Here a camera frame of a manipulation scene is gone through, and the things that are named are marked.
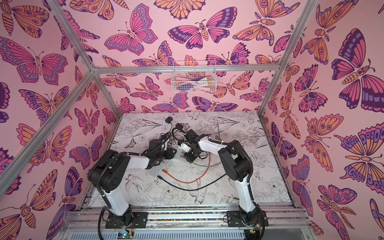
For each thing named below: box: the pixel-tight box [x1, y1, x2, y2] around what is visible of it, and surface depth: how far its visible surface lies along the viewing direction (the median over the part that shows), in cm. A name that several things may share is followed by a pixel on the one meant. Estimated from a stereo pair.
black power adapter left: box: [165, 116, 173, 125], surface depth 118 cm
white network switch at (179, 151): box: [173, 144, 183, 160], surface depth 96 cm
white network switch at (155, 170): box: [146, 162, 165, 178], surface depth 89 cm
